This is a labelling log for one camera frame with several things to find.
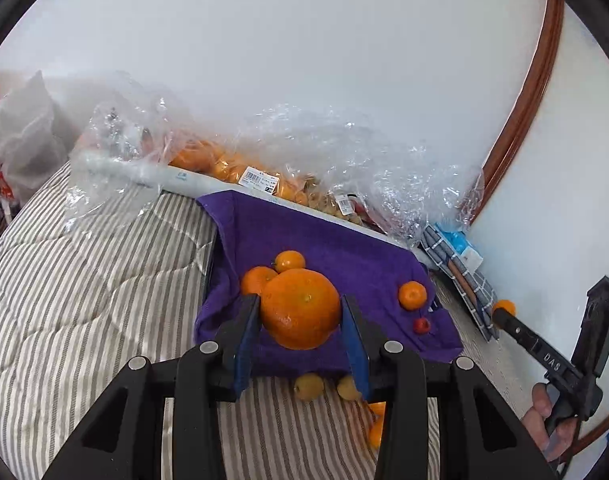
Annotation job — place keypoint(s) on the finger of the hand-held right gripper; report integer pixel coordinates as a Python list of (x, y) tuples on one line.
[(601, 320), (516, 330)]

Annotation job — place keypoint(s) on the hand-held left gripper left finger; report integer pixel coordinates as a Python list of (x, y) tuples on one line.
[(244, 342)]

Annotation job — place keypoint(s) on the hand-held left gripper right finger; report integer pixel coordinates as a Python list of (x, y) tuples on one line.
[(357, 347)]

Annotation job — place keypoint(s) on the large orange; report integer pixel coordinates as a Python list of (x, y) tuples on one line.
[(299, 310)]

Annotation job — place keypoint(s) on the small red fruit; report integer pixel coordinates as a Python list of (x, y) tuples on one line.
[(422, 325)]

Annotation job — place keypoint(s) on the pile of bagged brown fruits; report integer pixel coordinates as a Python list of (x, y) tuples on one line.
[(329, 207)]

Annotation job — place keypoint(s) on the person's right hand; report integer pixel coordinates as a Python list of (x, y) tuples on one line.
[(541, 410)]

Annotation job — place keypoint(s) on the small yellow-green fruit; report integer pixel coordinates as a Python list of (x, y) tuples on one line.
[(348, 389), (309, 386)]

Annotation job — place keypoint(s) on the blue plaid folded cloth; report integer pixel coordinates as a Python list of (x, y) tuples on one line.
[(477, 295)]

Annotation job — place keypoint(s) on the purple towel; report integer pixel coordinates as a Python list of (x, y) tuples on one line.
[(364, 270)]

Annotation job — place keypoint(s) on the blue and white tissue box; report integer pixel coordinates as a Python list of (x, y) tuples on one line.
[(469, 255)]

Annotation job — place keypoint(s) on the blue packet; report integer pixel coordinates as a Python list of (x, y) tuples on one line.
[(447, 235)]

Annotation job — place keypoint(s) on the striped quilted cover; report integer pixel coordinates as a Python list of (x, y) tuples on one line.
[(84, 285)]

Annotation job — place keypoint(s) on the crinkled clear plastic bag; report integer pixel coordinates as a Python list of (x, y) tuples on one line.
[(414, 185)]

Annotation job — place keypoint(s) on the pile of bagged oranges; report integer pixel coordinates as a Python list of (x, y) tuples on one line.
[(204, 160)]

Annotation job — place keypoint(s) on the empty clear plastic bag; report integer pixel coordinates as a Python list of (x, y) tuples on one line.
[(109, 125)]

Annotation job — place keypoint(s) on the white plastic bag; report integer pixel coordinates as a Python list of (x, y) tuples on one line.
[(24, 130)]

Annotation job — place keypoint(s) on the brown wooden door frame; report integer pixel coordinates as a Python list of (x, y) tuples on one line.
[(534, 90)]

